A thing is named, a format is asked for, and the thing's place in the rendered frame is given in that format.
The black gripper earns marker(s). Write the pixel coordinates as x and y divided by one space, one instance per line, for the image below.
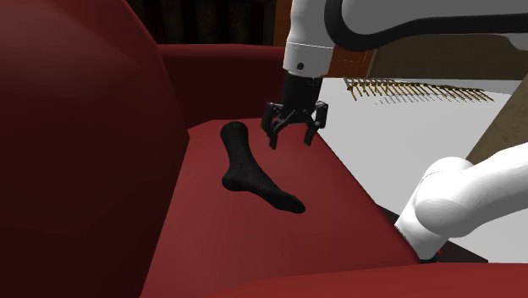
300 95

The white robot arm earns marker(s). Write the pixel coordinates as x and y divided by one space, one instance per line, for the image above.
453 198

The black sock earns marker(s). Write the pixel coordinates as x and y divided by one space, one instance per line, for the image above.
251 173

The brass slatted rack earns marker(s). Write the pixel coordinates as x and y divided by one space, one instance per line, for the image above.
412 88

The red sofa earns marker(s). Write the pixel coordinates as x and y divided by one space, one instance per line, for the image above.
82 165

